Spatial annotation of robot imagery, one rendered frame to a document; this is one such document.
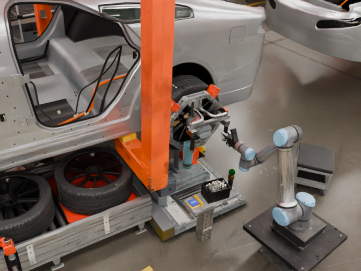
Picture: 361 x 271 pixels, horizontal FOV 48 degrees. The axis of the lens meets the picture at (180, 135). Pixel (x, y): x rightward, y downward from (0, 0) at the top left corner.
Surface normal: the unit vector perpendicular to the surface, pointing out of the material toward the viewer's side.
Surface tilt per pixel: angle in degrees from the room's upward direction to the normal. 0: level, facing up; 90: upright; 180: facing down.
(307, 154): 0
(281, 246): 0
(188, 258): 0
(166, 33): 90
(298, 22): 88
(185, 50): 90
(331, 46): 107
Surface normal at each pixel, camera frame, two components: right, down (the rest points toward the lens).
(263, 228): 0.05, -0.82
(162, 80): 0.54, 0.50
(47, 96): 0.47, -0.07
